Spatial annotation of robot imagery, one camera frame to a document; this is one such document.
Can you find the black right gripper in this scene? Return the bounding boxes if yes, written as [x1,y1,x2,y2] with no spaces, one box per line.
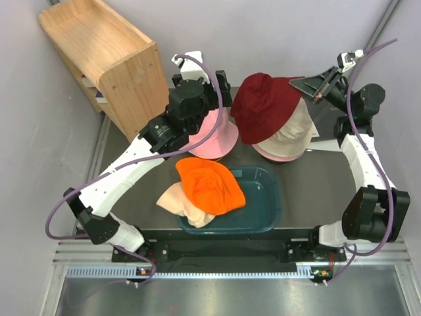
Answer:
[288,67,354,117]

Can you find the dark red bucket hat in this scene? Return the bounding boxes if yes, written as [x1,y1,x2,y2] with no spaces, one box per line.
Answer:
[230,72,301,145]

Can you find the beige bucket hat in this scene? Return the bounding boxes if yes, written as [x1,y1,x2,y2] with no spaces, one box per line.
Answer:
[253,99,313,156]

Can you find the light pink bucket hat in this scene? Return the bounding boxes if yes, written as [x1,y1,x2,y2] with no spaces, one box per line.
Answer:
[255,147,303,163]

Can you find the turquoise bucket hat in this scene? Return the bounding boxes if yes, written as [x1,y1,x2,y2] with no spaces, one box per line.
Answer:
[259,151,304,161]

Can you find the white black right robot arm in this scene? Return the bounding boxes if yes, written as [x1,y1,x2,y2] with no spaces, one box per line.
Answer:
[307,84,410,261]

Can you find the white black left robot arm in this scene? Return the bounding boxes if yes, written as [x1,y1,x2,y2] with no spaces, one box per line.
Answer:
[63,70,232,261]

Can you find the orange bucket hat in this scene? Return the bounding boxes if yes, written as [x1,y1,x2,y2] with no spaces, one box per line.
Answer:
[176,157,246,216]

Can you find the wooden shelf unit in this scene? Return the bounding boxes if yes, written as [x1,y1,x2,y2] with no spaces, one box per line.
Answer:
[38,1,168,141]

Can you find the peach bucket hat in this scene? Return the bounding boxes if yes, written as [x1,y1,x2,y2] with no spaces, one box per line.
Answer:
[156,182,216,228]

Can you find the teal plastic basin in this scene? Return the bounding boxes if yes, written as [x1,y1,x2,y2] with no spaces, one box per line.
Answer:
[176,165,282,236]

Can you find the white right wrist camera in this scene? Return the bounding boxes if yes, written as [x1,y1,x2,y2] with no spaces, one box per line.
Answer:
[337,49,364,74]

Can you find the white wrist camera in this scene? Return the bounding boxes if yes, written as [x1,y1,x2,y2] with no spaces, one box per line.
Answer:
[171,55,210,83]
[337,49,364,74]

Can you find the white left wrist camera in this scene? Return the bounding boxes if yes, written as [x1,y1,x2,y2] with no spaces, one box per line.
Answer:
[171,55,210,83]

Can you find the gold wire hat stand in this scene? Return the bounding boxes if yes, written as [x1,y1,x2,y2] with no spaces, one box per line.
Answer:
[208,156,224,162]

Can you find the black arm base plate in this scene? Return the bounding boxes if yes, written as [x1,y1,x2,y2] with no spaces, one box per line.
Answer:
[111,239,346,264]

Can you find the aluminium frame rail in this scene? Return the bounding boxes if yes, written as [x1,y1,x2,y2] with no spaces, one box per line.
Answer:
[41,230,420,315]

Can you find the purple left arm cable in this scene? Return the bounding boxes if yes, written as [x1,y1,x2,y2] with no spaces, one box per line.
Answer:
[45,54,224,286]

